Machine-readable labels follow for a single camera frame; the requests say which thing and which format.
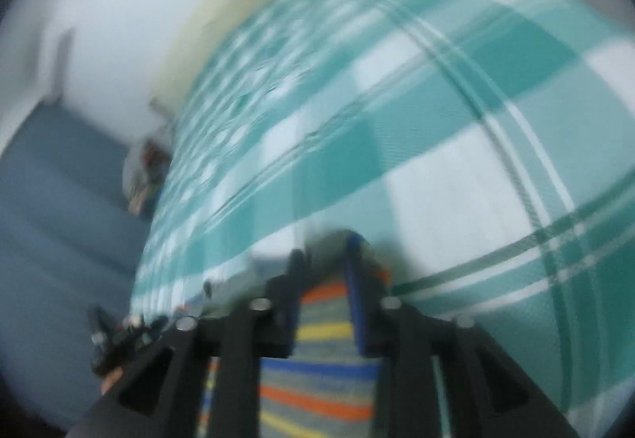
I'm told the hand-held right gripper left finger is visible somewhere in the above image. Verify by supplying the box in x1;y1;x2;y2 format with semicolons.
64;249;311;438

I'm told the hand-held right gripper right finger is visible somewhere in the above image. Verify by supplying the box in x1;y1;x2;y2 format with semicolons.
344;232;581;438

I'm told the striped knit shirt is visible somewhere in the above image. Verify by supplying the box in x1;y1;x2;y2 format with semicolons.
196;230;398;438

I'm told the pile of bags and clothes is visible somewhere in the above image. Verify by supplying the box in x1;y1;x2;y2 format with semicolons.
121;135;172;218

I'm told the person's left hand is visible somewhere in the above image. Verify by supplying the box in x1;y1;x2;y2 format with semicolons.
99;366;126;395

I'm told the blue curtain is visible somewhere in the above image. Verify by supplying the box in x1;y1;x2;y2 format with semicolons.
0;103;169;429

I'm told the teal plaid bed sheet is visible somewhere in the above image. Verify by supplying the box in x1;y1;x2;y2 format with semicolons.
130;0;635;438

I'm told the cream pillow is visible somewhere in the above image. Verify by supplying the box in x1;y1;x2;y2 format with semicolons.
151;0;338;116

